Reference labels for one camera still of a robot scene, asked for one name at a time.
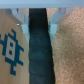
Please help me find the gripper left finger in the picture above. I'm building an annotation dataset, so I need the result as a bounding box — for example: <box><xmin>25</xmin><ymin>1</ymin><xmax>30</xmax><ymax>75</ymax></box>
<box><xmin>4</xmin><ymin>8</ymin><xmax>32</xmax><ymax>38</ymax></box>

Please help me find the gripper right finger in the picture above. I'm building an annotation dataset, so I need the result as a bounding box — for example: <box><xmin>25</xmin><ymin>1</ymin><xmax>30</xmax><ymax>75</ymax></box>
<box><xmin>47</xmin><ymin>7</ymin><xmax>73</xmax><ymax>38</ymax></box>

